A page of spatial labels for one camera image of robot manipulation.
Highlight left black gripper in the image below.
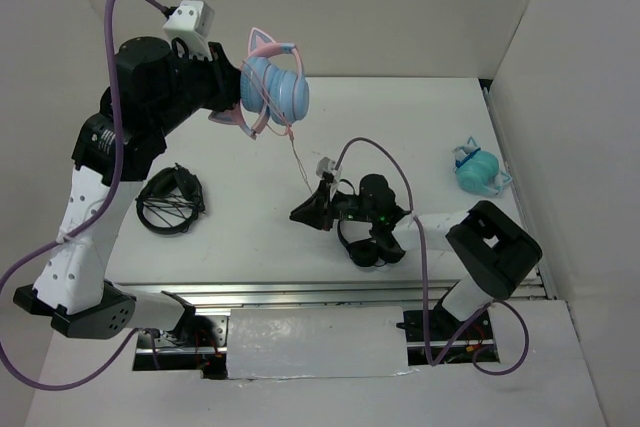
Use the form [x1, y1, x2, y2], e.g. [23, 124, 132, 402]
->
[151, 39, 251, 135]

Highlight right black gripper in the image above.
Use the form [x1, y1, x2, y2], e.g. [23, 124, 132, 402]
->
[291, 178, 379, 230]

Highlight pink blue cat-ear headphones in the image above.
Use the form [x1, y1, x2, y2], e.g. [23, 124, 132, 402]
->
[208, 27, 309, 139]

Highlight pink headphone cable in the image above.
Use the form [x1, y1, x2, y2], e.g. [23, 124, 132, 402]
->
[284, 126, 317, 197]

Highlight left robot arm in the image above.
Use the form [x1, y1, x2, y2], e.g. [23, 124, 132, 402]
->
[13, 37, 240, 346]

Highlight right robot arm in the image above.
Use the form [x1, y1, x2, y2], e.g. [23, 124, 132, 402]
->
[289, 173, 543, 339]

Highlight black on-ear headphones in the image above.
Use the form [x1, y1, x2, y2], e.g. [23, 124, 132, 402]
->
[337, 221, 406, 268]

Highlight teal cat-ear headphones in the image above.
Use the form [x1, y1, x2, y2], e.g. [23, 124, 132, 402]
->
[453, 136, 512, 197]

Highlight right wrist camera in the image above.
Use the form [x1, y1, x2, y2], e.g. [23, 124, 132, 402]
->
[316, 157, 342, 196]

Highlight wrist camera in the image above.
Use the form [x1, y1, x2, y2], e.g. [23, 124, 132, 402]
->
[316, 157, 342, 196]
[163, 0, 214, 60]

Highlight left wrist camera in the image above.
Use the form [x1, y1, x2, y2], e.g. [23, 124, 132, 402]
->
[163, 0, 214, 60]

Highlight black headphones with cable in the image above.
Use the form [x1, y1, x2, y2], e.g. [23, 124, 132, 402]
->
[135, 164, 206, 236]

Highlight aluminium rail frame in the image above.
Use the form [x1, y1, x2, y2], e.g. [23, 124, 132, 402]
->
[107, 77, 556, 311]

